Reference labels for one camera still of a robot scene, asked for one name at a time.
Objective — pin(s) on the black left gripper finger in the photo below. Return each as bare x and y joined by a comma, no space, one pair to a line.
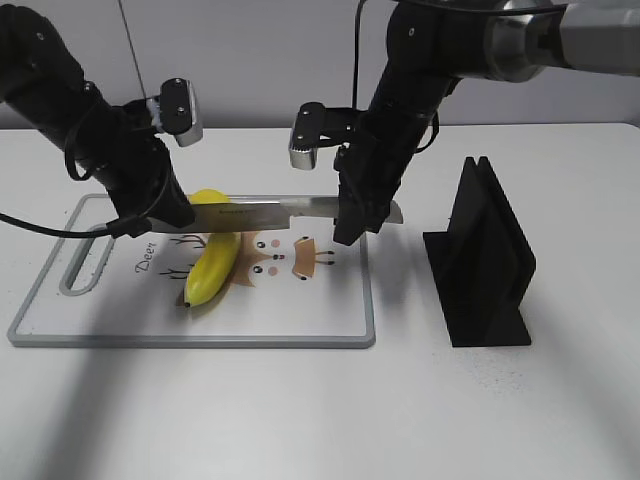
170,211

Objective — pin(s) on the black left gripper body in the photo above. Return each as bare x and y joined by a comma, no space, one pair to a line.
136,175

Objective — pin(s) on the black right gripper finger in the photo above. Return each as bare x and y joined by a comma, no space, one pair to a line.
378,210
350,222

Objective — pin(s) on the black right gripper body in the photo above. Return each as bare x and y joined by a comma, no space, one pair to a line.
371,167

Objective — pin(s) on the yellow plastic banana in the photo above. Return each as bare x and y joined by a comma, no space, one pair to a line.
208,275

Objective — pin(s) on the white-handled kitchen knife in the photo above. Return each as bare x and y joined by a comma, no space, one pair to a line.
247,213

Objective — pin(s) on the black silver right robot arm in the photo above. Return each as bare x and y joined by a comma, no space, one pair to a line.
431,46

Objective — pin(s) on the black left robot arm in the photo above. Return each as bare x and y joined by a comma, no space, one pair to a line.
43,83

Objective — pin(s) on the white grey-rimmed cutting board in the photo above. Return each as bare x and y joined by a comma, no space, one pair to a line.
292,288

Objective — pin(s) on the black knife stand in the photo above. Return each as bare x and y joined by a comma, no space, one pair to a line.
482,263

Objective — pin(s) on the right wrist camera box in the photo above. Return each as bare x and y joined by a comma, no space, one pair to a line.
317,126

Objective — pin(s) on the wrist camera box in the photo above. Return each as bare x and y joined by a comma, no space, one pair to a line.
175,111
317,126

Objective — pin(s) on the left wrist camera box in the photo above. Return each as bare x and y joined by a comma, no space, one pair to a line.
175,111

